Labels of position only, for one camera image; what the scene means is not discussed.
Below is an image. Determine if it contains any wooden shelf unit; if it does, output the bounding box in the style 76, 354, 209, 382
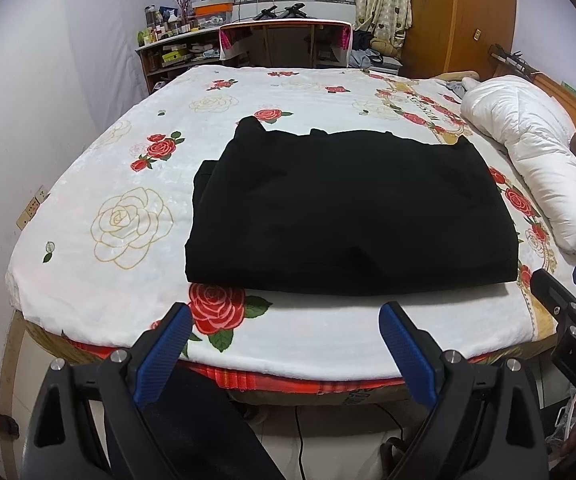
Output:
135, 27, 223, 96

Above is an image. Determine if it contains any white floral blanket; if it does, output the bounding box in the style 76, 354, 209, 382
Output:
6, 64, 576, 378

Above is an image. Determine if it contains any white duvet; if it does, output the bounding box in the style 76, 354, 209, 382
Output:
460, 75, 576, 255

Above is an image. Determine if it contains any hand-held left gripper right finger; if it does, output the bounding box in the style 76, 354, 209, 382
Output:
378, 301, 551, 480

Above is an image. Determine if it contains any beige pillow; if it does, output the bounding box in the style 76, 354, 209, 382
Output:
430, 71, 481, 83

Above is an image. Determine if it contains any pile of small gadgets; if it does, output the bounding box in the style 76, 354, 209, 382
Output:
488, 44, 539, 78

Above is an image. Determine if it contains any beige wall socket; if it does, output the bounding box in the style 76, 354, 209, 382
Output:
16, 199, 38, 231

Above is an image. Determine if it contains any pile of clothes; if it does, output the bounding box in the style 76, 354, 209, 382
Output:
350, 30, 403, 68

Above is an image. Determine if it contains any orange storage box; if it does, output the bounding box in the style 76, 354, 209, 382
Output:
192, 0, 235, 20

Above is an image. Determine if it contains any black jacket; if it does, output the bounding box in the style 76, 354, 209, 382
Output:
184, 116, 521, 297

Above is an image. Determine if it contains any red plaid bed sheet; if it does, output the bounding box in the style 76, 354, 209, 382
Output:
62, 337, 409, 402

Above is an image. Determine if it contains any black cable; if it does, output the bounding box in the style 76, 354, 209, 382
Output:
294, 406, 305, 480

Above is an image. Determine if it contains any wooden desk with white edge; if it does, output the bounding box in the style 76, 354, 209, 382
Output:
218, 19, 353, 68

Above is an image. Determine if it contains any black clamp tool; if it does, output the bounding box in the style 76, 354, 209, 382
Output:
255, 4, 307, 22

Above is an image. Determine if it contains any group of bottles and jars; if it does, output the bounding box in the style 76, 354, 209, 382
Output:
136, 4, 203, 45

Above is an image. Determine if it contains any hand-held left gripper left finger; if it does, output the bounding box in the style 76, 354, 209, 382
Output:
20, 302, 193, 480

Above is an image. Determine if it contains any wooden wardrobe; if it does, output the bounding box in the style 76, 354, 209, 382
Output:
400, 0, 518, 81

